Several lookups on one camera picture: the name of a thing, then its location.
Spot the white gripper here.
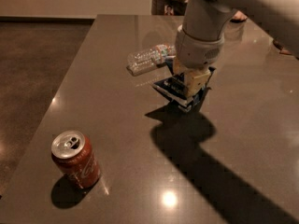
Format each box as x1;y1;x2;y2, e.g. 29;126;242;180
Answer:
173;25;224;97

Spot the blue potato chip bag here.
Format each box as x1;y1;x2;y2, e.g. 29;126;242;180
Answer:
152;61;215;113

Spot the clear plastic water bottle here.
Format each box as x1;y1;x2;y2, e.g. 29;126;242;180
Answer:
127;44;176;76

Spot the person's hand on table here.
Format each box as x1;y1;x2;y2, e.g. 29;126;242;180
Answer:
230;11;248;23

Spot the red soda can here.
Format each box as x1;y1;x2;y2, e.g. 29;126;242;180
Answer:
51;131;100;189

